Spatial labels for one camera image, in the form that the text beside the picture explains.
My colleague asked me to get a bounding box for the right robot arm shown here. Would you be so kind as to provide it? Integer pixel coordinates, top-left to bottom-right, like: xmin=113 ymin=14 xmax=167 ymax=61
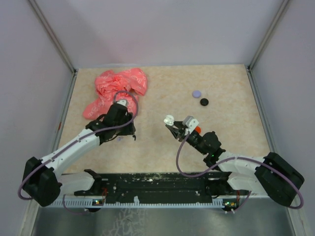
xmin=163 ymin=116 xmax=305 ymax=209

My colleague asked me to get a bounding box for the white round charging case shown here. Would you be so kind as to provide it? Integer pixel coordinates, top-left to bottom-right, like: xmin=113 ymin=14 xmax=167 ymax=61
xmin=163 ymin=115 xmax=175 ymax=126

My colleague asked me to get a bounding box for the orange charging case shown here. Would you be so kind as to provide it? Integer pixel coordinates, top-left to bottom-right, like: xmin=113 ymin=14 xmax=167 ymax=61
xmin=195 ymin=126 xmax=201 ymax=134

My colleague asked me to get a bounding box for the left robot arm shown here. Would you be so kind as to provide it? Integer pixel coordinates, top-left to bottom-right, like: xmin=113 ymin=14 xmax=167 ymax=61
xmin=18 ymin=99 xmax=135 ymax=207

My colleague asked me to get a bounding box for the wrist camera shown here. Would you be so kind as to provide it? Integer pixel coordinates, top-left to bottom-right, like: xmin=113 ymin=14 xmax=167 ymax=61
xmin=116 ymin=99 xmax=128 ymax=107
xmin=182 ymin=116 xmax=199 ymax=135

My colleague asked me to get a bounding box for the purple round charging case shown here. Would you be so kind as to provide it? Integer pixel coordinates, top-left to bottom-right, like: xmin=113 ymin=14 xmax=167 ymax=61
xmin=192 ymin=90 xmax=202 ymax=98

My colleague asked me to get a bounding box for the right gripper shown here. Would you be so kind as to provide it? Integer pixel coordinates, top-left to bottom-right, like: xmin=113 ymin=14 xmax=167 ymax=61
xmin=167 ymin=120 xmax=208 ymax=155

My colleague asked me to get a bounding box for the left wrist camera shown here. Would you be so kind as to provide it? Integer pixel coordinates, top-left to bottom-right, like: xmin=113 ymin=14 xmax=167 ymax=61
xmin=116 ymin=99 xmax=128 ymax=107

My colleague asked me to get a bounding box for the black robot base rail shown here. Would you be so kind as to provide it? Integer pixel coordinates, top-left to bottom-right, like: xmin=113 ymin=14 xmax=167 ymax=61
xmin=74 ymin=172 xmax=248 ymax=204

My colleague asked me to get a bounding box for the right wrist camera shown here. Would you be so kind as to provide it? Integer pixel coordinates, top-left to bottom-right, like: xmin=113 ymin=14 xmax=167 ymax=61
xmin=182 ymin=116 xmax=199 ymax=135

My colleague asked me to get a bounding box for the crumpled pink cloth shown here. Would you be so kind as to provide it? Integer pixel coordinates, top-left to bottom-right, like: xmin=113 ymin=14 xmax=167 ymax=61
xmin=83 ymin=68 xmax=148 ymax=120

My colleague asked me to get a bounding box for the white slotted cable duct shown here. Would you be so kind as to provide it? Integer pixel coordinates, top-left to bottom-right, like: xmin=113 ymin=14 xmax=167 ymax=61
xmin=53 ymin=196 xmax=237 ymax=209

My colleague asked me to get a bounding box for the black round charging case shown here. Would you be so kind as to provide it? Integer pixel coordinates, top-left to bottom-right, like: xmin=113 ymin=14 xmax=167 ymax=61
xmin=200 ymin=98 xmax=209 ymax=106

